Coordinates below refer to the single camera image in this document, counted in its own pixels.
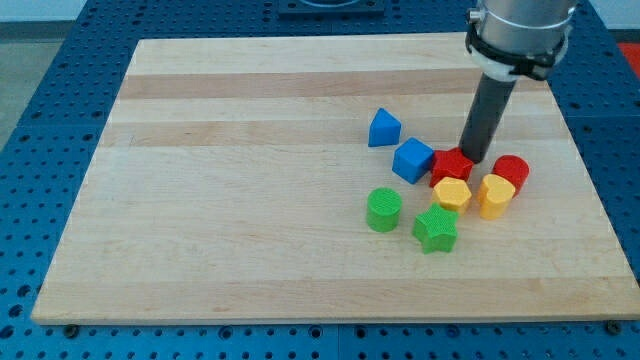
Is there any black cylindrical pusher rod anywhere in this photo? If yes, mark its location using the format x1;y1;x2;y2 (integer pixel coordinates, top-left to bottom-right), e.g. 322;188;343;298
459;74;516;163

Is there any blue triangle block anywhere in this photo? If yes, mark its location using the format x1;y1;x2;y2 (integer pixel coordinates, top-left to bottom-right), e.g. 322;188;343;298
368;108;402;147

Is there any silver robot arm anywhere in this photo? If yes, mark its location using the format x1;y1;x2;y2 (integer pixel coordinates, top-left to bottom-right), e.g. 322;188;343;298
459;0;577;163

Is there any red cylinder block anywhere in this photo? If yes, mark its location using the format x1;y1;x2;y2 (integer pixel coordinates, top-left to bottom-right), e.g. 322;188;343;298
492;155;530;196

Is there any red star block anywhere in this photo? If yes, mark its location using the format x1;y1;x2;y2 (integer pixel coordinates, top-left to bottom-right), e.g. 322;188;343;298
429;147;474;187

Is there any yellow heart block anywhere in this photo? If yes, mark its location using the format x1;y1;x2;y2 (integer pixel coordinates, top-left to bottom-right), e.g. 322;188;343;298
477;174;515;220

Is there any blue cube block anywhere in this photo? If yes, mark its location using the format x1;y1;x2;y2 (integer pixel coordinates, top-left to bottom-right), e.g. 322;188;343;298
392;138;435;184

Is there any yellow hexagon block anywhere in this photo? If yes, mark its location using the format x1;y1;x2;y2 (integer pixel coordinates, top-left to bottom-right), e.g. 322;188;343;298
431;177;472;215

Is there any green star block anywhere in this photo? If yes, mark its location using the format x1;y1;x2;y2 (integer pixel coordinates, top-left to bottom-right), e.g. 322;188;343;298
412;203;459;254

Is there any green cylinder block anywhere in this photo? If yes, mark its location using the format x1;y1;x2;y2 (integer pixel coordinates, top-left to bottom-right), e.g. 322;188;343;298
366;187;402;233

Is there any wooden board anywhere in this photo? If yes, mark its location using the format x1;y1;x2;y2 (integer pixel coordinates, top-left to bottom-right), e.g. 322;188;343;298
31;33;639;325

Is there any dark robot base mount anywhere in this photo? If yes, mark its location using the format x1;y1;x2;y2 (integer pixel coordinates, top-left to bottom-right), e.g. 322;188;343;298
277;0;386;17

